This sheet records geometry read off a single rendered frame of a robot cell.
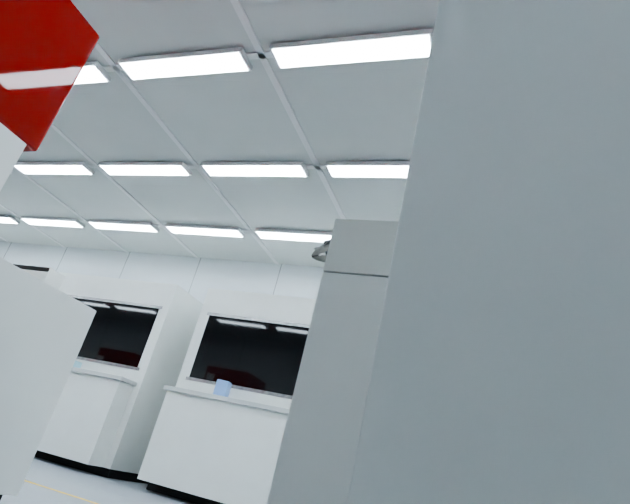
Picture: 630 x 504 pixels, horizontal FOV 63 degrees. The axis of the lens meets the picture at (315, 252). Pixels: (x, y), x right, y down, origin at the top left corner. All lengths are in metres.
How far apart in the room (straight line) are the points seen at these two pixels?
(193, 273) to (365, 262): 5.87
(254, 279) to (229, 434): 2.37
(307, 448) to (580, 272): 0.82
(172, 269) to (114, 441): 2.53
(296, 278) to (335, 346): 5.16
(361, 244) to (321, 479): 0.52
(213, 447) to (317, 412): 3.71
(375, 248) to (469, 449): 0.91
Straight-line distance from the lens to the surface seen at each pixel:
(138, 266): 7.58
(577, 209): 0.42
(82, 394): 5.77
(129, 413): 5.64
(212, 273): 6.85
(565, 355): 0.37
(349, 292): 1.19
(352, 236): 1.25
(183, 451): 4.95
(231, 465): 4.71
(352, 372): 1.12
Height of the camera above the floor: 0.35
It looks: 24 degrees up
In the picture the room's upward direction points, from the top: 14 degrees clockwise
